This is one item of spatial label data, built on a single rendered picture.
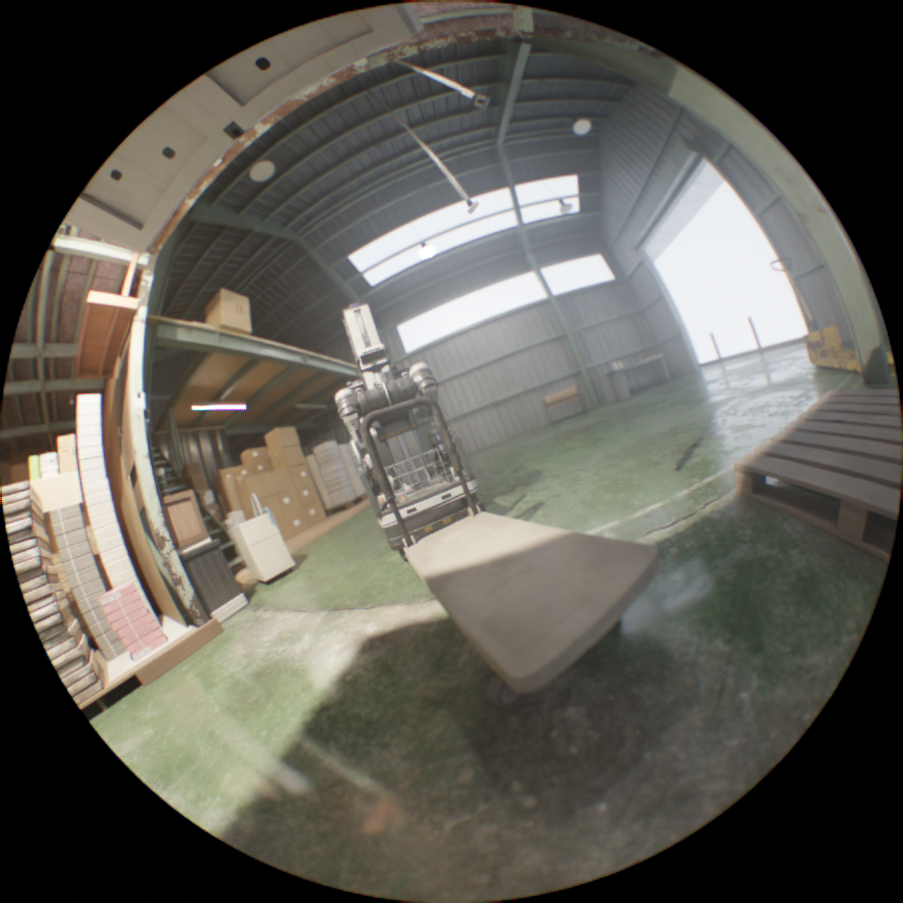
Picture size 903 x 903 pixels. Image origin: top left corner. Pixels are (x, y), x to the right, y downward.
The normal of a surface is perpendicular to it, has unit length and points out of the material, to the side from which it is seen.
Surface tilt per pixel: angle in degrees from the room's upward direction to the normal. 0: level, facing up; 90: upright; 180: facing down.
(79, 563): 90
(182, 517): 90
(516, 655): 0
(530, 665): 0
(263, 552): 90
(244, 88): 166
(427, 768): 0
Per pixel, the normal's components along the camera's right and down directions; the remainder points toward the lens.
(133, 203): 0.29, 0.94
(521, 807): -0.36, -0.93
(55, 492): 0.91, -0.33
